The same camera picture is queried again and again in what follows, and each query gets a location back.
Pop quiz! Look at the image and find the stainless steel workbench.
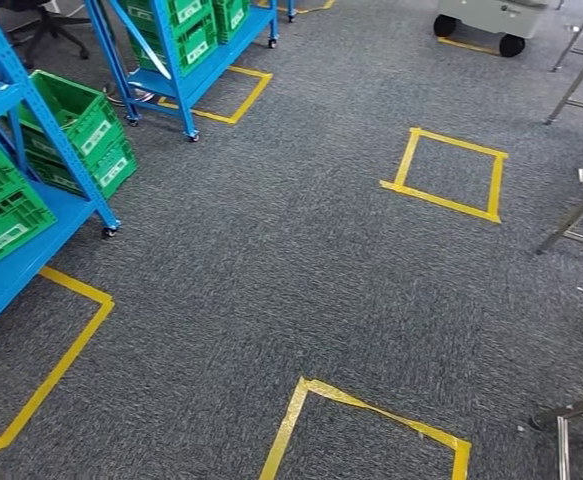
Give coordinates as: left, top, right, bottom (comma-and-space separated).
529, 390, 583, 480

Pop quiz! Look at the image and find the yellow floor tape square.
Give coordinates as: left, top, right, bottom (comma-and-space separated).
437, 36, 501, 58
258, 376, 472, 480

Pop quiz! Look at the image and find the chrome round stool base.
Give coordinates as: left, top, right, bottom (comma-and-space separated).
105, 80, 155, 108

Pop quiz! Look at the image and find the grey wheeled cart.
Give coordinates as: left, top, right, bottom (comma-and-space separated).
433, 0, 548, 59

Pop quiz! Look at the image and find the black office chair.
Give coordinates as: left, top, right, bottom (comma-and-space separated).
0, 0, 92, 71

